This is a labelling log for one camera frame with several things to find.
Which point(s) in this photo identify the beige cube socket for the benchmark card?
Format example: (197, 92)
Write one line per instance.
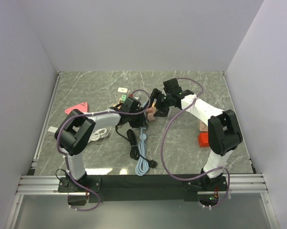
(122, 90)

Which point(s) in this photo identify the patterned pink cube socket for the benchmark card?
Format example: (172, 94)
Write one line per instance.
(203, 127)

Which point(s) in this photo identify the pink triangular socket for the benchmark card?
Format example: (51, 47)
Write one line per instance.
(82, 107)

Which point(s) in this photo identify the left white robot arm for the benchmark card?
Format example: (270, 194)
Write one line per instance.
(73, 134)

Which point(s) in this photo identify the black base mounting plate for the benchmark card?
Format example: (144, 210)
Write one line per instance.
(151, 187)

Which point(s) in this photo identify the aluminium front rail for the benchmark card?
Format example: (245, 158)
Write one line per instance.
(48, 185)

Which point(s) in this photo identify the pink plug adapter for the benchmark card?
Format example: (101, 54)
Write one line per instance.
(150, 112)

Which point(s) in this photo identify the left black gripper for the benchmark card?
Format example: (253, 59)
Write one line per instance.
(141, 122)

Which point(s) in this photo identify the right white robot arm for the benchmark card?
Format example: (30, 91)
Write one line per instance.
(224, 132)

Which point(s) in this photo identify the light blue power strip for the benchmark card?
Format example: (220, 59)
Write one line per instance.
(146, 107)

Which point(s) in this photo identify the green plug adapter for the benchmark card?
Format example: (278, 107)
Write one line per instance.
(123, 98)

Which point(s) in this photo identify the red cube socket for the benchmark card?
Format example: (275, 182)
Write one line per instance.
(203, 139)

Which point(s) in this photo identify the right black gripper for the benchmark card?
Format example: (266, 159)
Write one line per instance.
(157, 95)

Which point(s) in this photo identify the left aluminium side rail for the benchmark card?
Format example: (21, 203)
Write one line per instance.
(43, 131)

